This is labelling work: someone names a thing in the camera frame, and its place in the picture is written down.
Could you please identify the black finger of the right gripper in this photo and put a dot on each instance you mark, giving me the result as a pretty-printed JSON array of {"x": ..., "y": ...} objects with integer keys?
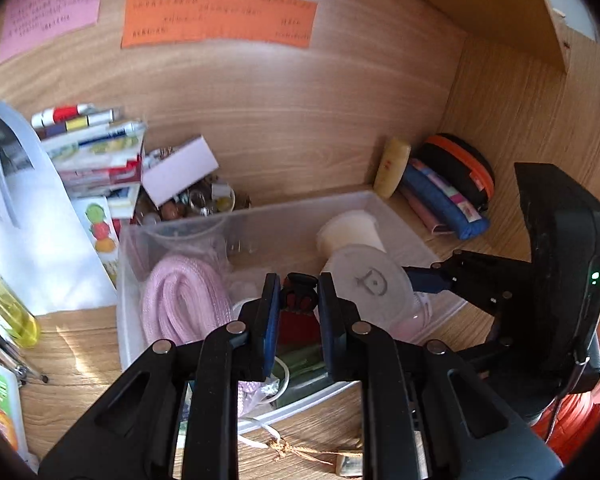
[{"x": 439, "y": 277}]

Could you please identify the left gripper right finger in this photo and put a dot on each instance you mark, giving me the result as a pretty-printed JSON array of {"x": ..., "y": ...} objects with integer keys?
[{"x": 420, "y": 404}]

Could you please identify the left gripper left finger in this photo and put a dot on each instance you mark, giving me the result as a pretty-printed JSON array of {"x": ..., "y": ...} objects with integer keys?
[{"x": 130, "y": 432}]

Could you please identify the small white round container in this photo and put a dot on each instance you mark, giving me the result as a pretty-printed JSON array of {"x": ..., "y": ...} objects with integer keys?
[{"x": 370, "y": 279}]

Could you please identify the stone seal with orange cord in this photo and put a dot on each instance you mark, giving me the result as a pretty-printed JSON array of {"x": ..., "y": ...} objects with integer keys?
[{"x": 347, "y": 464}]

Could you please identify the cream candle cup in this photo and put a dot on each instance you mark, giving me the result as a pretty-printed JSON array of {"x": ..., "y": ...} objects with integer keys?
[{"x": 353, "y": 227}]

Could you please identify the white drawstring pouch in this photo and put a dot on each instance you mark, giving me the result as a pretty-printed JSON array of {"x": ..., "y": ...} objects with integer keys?
[{"x": 250, "y": 395}]

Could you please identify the black hair claw clip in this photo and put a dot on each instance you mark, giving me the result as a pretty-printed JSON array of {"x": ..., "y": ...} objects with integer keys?
[{"x": 299, "y": 293}]

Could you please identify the red velvet pouch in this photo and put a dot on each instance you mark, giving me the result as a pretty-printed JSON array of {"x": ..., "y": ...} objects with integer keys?
[{"x": 298, "y": 330}]

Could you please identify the blue pencil pouch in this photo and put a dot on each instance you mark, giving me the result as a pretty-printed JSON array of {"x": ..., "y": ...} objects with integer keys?
[{"x": 440, "y": 206}]

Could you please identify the black orange round case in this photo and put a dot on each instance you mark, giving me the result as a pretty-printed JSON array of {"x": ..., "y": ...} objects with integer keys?
[{"x": 459, "y": 164}]

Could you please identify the metal pen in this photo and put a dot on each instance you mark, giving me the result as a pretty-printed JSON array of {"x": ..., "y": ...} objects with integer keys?
[{"x": 11, "y": 358}]

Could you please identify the yellow small bottle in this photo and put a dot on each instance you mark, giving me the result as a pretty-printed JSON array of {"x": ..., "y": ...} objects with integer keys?
[{"x": 391, "y": 168}]

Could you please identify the orange label white tube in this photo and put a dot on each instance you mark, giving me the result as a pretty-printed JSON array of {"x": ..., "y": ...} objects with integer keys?
[{"x": 11, "y": 420}]

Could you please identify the yellow spray bottle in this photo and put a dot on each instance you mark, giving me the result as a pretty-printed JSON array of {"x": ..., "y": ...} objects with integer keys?
[{"x": 16, "y": 319}]

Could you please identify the clear plastic storage bin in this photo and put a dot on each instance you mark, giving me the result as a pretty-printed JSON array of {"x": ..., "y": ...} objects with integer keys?
[{"x": 165, "y": 294}]

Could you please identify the white ceramic bowl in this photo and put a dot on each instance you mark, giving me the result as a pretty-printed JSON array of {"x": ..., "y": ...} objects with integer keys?
[{"x": 194, "y": 234}]

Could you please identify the white folded paper sheet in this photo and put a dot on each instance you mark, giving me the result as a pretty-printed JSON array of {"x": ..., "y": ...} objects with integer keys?
[{"x": 46, "y": 257}]

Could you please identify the fruit sticker sheet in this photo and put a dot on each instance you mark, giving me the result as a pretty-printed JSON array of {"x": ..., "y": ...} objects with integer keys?
[{"x": 94, "y": 215}]

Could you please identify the small white box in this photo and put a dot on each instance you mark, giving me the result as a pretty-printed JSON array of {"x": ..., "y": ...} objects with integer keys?
[{"x": 190, "y": 163}]

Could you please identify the stack of booklets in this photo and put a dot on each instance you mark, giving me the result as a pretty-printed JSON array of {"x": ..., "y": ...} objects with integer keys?
[{"x": 97, "y": 153}]

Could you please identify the orange sticky note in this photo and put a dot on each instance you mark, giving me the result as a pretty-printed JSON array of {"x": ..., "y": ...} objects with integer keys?
[{"x": 148, "y": 22}]

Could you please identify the pink sticky note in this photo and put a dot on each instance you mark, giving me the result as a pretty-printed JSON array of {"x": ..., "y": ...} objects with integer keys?
[{"x": 29, "y": 23}]

